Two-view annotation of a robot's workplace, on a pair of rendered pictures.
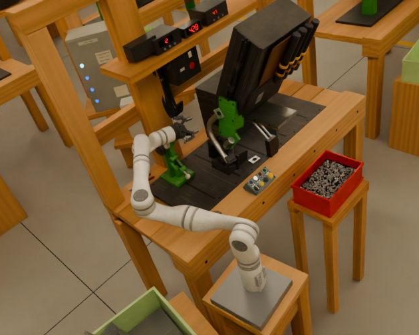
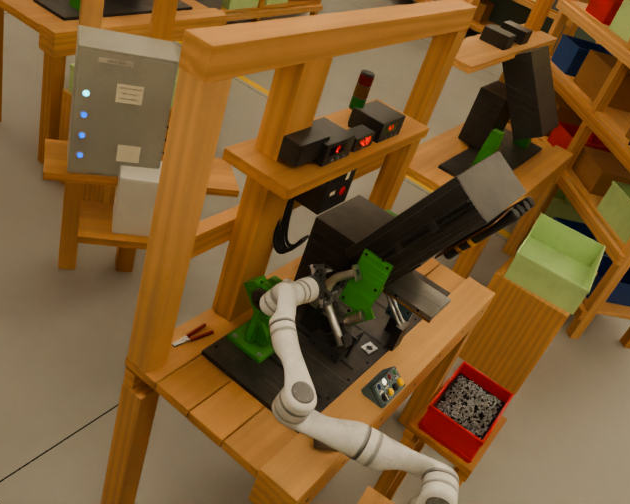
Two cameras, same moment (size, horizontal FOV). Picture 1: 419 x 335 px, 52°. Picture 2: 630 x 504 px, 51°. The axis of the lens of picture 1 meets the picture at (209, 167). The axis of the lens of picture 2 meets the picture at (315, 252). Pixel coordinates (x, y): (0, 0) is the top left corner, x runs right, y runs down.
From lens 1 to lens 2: 0.97 m
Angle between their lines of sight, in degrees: 24
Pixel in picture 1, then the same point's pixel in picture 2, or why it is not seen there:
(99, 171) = (165, 311)
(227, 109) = (373, 271)
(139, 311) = not seen: outside the picture
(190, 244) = (296, 468)
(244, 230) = (451, 485)
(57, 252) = not seen: outside the picture
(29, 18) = (223, 60)
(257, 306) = not seen: outside the picture
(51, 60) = (210, 129)
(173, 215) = (345, 436)
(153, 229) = (227, 428)
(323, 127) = (452, 325)
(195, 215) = (382, 444)
